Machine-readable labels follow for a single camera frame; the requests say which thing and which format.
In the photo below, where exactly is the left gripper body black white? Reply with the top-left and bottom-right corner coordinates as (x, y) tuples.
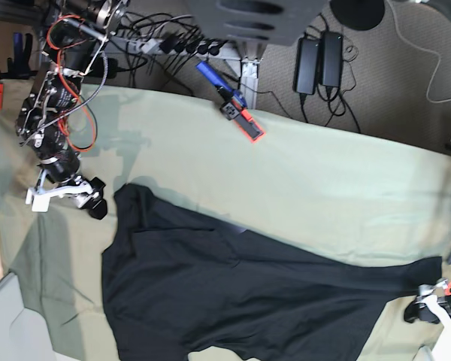
(416, 279), (451, 327)

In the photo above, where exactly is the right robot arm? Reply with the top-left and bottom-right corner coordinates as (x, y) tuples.
(16, 1), (129, 220)

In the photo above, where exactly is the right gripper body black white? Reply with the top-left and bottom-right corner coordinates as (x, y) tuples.
(33, 173), (105, 208)

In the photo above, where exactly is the grey white bin corner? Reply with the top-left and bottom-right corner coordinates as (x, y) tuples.
(0, 273), (56, 361)

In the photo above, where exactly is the black power brick left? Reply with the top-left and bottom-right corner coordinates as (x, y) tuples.
(93, 58), (119, 79)

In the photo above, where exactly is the blue orange bar clamp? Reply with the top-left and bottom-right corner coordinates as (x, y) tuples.
(0, 32), (37, 110)
(196, 61), (265, 142)

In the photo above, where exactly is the dark navy T-shirt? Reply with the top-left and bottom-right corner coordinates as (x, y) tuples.
(101, 184), (442, 360)

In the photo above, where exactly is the black power brick pair inner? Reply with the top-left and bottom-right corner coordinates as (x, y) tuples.
(293, 38), (319, 95)

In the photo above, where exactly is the blue orange bar clamp centre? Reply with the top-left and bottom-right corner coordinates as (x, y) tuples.
(196, 61), (265, 142)

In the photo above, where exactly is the black round lamp base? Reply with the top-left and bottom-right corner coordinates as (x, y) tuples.
(329, 0), (385, 31)

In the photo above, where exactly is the white cable on carpet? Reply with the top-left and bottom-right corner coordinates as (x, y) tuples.
(385, 0), (451, 105)

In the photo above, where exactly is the blue orange bar clamp left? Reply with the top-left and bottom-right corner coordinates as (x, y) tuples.
(0, 32), (37, 110)

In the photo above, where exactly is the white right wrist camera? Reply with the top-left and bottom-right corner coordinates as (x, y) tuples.
(25, 188), (50, 213)

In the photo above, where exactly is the light green table cloth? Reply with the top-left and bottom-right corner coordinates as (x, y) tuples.
(0, 80), (451, 360)

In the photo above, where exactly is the grey overhead camera mount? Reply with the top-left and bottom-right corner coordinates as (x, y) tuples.
(186, 0), (328, 46)

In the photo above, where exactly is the white power strip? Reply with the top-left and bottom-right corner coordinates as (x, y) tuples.
(110, 35), (227, 56)

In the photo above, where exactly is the black power brick pair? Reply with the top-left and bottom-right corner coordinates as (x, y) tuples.
(320, 32), (343, 87)
(293, 38), (319, 95)

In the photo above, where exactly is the black power brick pair outer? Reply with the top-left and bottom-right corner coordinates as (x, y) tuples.
(320, 32), (343, 87)

